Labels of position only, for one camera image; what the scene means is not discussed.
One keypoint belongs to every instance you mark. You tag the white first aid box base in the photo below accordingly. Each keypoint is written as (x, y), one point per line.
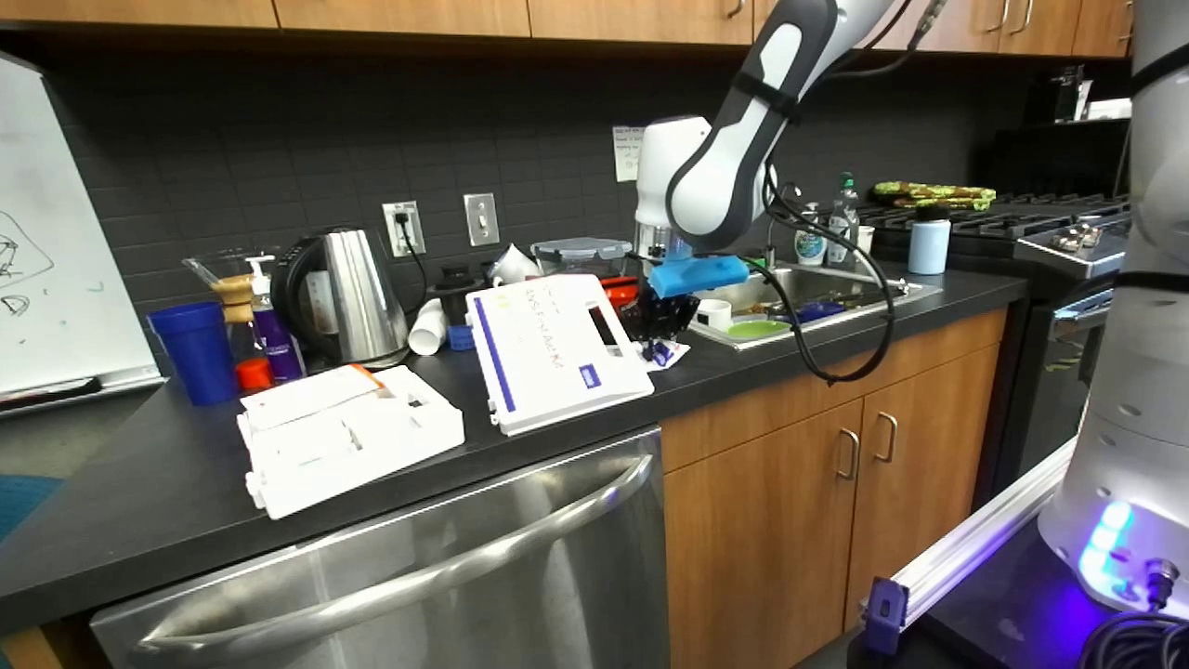
(332, 433)

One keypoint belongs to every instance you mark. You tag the green plastic bowl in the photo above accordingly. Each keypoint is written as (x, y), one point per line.
(756, 328)

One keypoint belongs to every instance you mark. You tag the white first aid box lid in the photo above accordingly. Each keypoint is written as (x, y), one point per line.
(550, 351)

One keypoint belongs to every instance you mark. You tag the wooden upper cabinets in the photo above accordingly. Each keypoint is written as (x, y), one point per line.
(979, 28)

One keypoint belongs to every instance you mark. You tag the black gas stove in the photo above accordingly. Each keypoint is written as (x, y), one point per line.
(1069, 246)

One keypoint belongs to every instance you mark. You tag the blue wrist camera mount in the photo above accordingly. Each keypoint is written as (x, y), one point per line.
(682, 276)

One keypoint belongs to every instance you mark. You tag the green cap dish soap bottle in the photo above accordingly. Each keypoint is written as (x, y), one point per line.
(845, 221)

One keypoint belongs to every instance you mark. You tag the clear soap pump bottle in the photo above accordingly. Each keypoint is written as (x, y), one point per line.
(807, 238)

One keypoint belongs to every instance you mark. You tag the stainless dishwasher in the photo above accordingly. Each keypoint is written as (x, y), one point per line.
(550, 565)

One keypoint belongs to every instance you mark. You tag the white note on backsplash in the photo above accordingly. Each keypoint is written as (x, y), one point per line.
(627, 155)

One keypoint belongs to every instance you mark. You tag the wooden lower cabinet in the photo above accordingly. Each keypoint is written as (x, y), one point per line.
(786, 505)

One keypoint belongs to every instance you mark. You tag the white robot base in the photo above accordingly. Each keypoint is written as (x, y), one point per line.
(1121, 513)

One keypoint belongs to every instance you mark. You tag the paper towel roll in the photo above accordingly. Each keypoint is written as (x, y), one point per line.
(932, 238)

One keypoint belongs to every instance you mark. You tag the white dressing packet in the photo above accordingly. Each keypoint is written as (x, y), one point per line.
(664, 356)

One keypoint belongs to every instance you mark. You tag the stainless electric kettle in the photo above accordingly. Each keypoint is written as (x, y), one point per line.
(332, 299)

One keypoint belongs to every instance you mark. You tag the stainless steel sink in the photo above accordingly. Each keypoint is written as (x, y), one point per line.
(812, 299)

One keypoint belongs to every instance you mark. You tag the whiteboard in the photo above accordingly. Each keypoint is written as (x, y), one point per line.
(70, 325)

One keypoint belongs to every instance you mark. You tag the purple soap bottle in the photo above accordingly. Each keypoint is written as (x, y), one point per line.
(273, 339)

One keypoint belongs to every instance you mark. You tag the white mug by kettle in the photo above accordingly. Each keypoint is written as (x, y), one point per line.
(429, 328)

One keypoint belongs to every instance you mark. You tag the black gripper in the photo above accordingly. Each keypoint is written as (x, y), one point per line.
(657, 318)

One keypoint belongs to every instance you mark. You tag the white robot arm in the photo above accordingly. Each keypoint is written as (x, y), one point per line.
(701, 181)

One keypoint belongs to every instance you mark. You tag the white mug in sink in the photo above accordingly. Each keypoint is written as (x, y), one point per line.
(714, 313)

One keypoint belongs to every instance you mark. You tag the blue plastic cup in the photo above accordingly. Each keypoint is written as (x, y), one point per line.
(199, 351)

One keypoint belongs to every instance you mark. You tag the wall switch plate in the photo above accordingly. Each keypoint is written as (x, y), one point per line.
(481, 219)

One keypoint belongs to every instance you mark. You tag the wall outlet plate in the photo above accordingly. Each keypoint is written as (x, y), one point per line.
(404, 228)

